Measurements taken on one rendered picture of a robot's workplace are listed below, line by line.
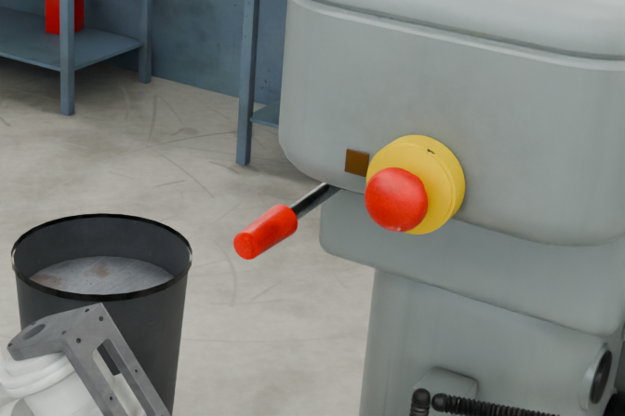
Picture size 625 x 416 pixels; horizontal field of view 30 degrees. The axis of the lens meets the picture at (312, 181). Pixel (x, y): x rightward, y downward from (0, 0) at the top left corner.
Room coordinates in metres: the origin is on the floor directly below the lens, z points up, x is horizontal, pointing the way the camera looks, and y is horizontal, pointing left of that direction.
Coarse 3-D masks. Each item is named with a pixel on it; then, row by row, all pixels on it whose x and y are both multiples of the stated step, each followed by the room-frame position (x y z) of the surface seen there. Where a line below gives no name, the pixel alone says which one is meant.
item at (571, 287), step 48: (336, 240) 0.80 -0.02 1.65; (384, 240) 0.78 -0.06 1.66; (432, 240) 0.77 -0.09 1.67; (480, 240) 0.75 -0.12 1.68; (528, 240) 0.74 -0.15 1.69; (624, 240) 0.71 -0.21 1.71; (480, 288) 0.75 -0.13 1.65; (528, 288) 0.73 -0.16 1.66; (576, 288) 0.72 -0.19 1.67; (624, 288) 0.71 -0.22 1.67
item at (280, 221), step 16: (320, 192) 0.77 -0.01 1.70; (336, 192) 0.78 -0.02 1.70; (272, 208) 0.72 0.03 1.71; (288, 208) 0.72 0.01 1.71; (304, 208) 0.74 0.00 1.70; (256, 224) 0.69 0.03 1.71; (272, 224) 0.70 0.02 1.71; (288, 224) 0.71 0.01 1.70; (240, 240) 0.68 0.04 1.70; (256, 240) 0.68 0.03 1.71; (272, 240) 0.69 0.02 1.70; (240, 256) 0.68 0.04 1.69; (256, 256) 0.68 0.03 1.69
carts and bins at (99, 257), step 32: (64, 224) 2.90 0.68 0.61; (96, 224) 2.94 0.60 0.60; (128, 224) 2.95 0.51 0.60; (160, 224) 2.92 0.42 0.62; (32, 256) 2.80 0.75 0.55; (64, 256) 2.89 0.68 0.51; (96, 256) 2.93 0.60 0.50; (128, 256) 2.94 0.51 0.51; (160, 256) 2.91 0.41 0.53; (32, 288) 2.54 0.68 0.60; (64, 288) 2.73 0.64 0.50; (96, 288) 2.74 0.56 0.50; (128, 288) 2.76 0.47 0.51; (160, 288) 2.57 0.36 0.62; (32, 320) 2.56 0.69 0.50; (128, 320) 2.52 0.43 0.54; (160, 320) 2.59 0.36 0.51; (160, 352) 2.60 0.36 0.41; (160, 384) 2.61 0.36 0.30
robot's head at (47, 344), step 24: (72, 312) 0.59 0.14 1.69; (96, 312) 0.58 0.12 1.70; (24, 336) 0.59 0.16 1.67; (48, 336) 0.57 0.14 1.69; (72, 336) 0.56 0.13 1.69; (96, 336) 0.57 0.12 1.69; (120, 336) 0.58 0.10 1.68; (24, 360) 0.57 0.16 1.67; (48, 360) 0.57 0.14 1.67; (72, 360) 0.56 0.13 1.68; (120, 360) 0.58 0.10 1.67; (24, 384) 0.56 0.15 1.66; (96, 384) 0.55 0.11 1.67; (144, 384) 0.58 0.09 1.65; (120, 408) 0.56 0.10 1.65; (144, 408) 0.58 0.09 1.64
